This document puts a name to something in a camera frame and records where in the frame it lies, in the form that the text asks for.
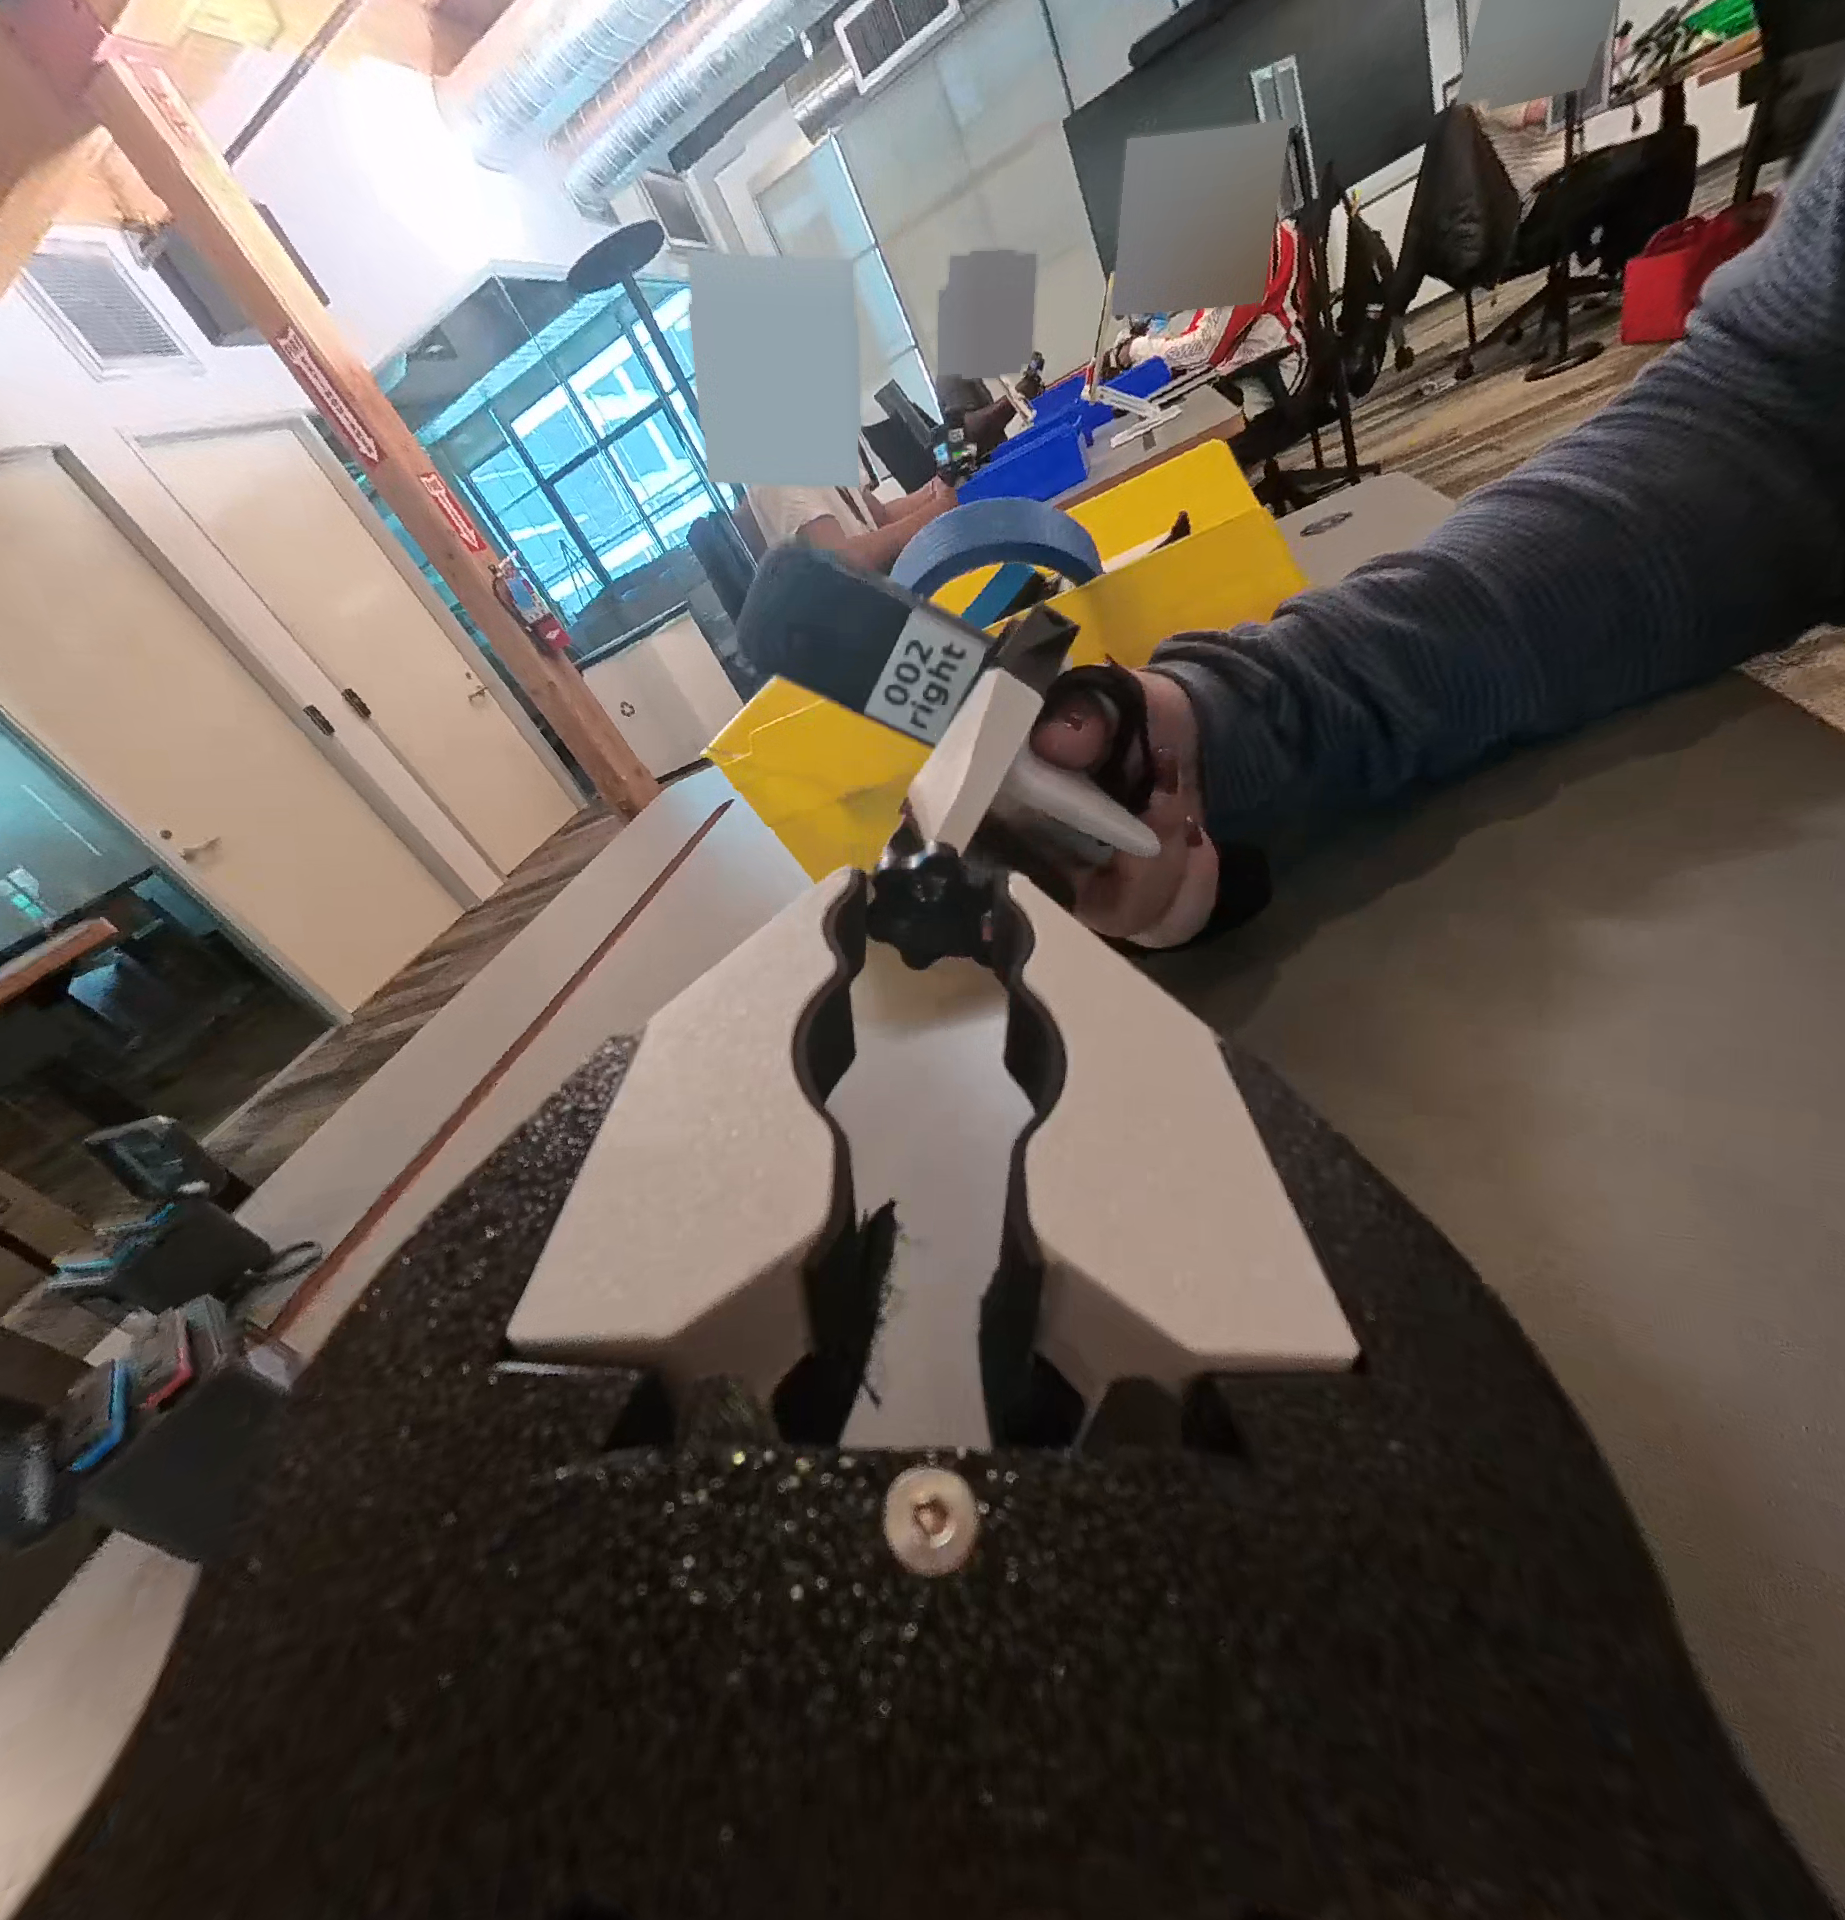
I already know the wooden post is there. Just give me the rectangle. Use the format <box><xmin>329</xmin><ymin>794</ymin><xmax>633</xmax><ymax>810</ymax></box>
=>
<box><xmin>89</xmin><ymin>37</ymin><xmax>661</xmax><ymax>823</ymax></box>

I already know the cardboard box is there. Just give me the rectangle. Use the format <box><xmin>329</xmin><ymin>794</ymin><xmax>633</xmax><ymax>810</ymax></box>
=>
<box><xmin>0</xmin><ymin>1146</ymin><xmax>99</xmax><ymax>1307</ymax></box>

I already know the white cabinet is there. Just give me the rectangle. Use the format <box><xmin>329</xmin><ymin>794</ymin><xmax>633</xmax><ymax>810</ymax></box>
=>
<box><xmin>597</xmin><ymin>608</ymin><xmax>751</xmax><ymax>782</ymax></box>

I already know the large black screen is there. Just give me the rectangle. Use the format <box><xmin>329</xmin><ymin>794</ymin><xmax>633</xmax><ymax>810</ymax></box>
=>
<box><xmin>1058</xmin><ymin>0</ymin><xmax>1440</xmax><ymax>204</ymax></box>

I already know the wall air vent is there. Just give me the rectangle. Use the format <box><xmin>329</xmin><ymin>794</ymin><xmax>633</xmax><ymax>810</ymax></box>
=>
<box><xmin>18</xmin><ymin>237</ymin><xmax>206</xmax><ymax>379</ymax></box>

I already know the yellow plastic bin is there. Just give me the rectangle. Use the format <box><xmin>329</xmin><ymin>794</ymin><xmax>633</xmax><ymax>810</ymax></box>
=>
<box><xmin>703</xmin><ymin>439</ymin><xmax>1309</xmax><ymax>882</ymax></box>

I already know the person's right forearm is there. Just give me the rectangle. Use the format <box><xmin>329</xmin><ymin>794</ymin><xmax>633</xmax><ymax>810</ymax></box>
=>
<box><xmin>1146</xmin><ymin>31</ymin><xmax>1845</xmax><ymax>863</ymax></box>

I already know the small black charging case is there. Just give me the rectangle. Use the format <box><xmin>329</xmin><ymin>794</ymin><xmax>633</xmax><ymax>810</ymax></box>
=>
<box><xmin>49</xmin><ymin>1196</ymin><xmax>321</xmax><ymax>1328</ymax></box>
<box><xmin>85</xmin><ymin>1117</ymin><xmax>206</xmax><ymax>1203</ymax></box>

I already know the blue storage bin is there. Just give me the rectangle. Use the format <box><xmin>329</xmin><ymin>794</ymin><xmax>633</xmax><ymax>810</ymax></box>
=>
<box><xmin>955</xmin><ymin>424</ymin><xmax>1092</xmax><ymax>509</ymax></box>
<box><xmin>1029</xmin><ymin>358</ymin><xmax>1171</xmax><ymax>439</ymax></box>

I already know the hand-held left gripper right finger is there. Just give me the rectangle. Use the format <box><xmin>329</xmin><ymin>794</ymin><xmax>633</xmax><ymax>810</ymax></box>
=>
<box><xmin>977</xmin><ymin>873</ymin><xmax>1366</xmax><ymax>1452</ymax></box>

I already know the blue tape roll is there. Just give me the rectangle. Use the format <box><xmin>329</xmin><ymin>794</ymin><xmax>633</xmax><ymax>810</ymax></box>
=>
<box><xmin>888</xmin><ymin>499</ymin><xmax>1104</xmax><ymax>624</ymax></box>

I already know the black star knob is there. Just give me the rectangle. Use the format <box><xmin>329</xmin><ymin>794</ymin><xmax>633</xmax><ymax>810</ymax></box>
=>
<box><xmin>867</xmin><ymin>845</ymin><xmax>1004</xmax><ymax>973</ymax></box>

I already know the black round lamp on pole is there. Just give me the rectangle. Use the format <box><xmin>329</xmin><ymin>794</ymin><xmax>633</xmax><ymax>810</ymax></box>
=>
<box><xmin>567</xmin><ymin>220</ymin><xmax>746</xmax><ymax>511</ymax></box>

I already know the red bag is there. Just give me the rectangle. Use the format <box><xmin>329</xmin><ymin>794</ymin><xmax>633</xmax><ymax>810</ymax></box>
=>
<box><xmin>1618</xmin><ymin>209</ymin><xmax>1784</xmax><ymax>348</ymax></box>

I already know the silver ceiling duct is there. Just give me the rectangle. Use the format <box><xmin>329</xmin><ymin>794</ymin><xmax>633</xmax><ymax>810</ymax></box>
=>
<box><xmin>561</xmin><ymin>45</ymin><xmax>927</xmax><ymax>220</ymax></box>
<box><xmin>440</xmin><ymin>0</ymin><xmax>864</xmax><ymax>173</ymax></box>

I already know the person's right hand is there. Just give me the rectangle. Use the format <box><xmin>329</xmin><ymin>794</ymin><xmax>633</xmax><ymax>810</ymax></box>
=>
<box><xmin>1029</xmin><ymin>669</ymin><xmax>1224</xmax><ymax>952</ymax></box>

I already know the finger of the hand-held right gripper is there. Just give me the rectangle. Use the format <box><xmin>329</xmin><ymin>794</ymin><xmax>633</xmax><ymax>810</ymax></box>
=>
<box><xmin>976</xmin><ymin>800</ymin><xmax>1121</xmax><ymax>903</ymax></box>
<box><xmin>909</xmin><ymin>676</ymin><xmax>1047</xmax><ymax>863</ymax></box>

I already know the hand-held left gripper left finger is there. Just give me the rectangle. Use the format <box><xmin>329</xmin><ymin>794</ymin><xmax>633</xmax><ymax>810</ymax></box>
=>
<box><xmin>502</xmin><ymin>866</ymin><xmax>908</xmax><ymax>1452</ymax></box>

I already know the white door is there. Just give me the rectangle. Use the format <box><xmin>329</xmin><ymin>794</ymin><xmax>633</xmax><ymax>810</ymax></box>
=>
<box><xmin>127</xmin><ymin>422</ymin><xmax>584</xmax><ymax>890</ymax></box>
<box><xmin>0</xmin><ymin>444</ymin><xmax>468</xmax><ymax>1024</ymax></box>

